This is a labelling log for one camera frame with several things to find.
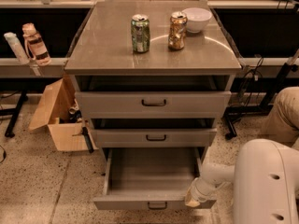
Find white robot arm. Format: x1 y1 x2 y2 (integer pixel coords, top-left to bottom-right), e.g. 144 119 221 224
185 139 299 224

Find grey drawer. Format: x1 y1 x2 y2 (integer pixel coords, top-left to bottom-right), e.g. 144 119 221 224
92 119 217 147
76 76 231 119
93 147 206 211

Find grey drawer cabinet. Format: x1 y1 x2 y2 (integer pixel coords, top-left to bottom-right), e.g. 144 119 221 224
64 0 243 161

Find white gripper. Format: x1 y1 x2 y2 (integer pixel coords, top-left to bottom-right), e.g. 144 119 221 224
185 177 217 207

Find pink water bottle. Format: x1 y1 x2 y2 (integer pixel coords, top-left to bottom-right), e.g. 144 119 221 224
22 23 51 66

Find grey middle drawer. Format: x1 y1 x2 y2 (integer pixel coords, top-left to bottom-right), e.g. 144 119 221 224
92 119 217 147

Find grey bottom drawer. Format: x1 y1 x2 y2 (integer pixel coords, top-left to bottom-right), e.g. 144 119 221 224
93 147 206 211

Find grey top drawer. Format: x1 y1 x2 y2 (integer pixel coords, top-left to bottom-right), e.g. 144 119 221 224
76 76 231 119

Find gold soda can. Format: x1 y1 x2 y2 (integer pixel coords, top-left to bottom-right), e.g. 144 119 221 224
168 11 188 50

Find person leg khaki trousers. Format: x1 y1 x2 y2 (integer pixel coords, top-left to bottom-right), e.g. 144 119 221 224
259 87 299 147

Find black tool in box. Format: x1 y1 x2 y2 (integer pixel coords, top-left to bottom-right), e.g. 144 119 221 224
81 119 94 153

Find white bowl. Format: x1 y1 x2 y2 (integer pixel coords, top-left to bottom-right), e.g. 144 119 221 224
183 7 212 33

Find green soda can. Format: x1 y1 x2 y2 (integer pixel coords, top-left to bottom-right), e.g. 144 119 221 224
131 14 150 53

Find black cables right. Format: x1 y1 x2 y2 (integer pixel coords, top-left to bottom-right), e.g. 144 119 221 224
232 54 264 110

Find black table leg left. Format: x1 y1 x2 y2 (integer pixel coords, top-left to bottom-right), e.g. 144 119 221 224
0 91 28 138

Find white spray bottle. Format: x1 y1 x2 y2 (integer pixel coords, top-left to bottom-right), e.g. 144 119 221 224
4 32 30 64

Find open cardboard box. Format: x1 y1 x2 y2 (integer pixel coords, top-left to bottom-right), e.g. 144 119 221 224
29 77 88 151

